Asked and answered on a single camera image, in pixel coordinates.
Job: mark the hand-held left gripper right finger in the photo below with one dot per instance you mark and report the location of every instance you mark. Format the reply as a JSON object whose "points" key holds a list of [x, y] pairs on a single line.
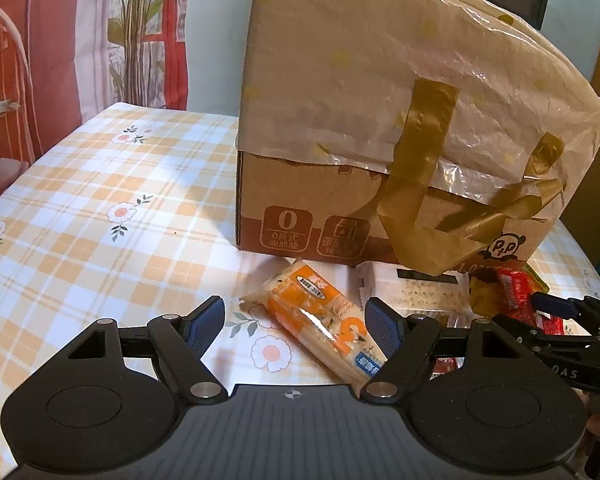
{"points": [[380, 325]]}

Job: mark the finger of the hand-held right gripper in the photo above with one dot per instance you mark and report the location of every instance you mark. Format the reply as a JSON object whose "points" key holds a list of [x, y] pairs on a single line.
{"points": [[555, 304], [522, 332]]}

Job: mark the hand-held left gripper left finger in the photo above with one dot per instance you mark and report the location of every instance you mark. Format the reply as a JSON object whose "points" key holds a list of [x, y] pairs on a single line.
{"points": [[205, 325]]}

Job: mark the bright red snack packet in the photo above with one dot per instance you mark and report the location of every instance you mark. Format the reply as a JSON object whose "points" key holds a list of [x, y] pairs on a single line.
{"points": [[517, 292]]}

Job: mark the orange and white snack packet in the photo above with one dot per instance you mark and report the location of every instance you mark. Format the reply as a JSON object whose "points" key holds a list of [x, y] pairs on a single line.
{"points": [[310, 310]]}

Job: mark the cardboard box with plastic liner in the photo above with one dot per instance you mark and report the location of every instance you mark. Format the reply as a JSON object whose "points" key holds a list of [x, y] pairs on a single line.
{"points": [[355, 85]]}

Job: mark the clear cracker packet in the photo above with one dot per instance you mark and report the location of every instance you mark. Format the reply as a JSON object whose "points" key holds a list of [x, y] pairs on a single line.
{"points": [[425, 292]]}

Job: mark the plaid floral tablecloth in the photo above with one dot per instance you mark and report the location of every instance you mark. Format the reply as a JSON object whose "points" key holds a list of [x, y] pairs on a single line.
{"points": [[105, 170]]}

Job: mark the wooden door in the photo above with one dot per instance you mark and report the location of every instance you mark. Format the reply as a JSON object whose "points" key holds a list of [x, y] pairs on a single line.
{"points": [[590, 35]]}

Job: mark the printed backdrop cloth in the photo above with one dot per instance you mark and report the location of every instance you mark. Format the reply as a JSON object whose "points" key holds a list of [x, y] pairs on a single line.
{"points": [[55, 50]]}

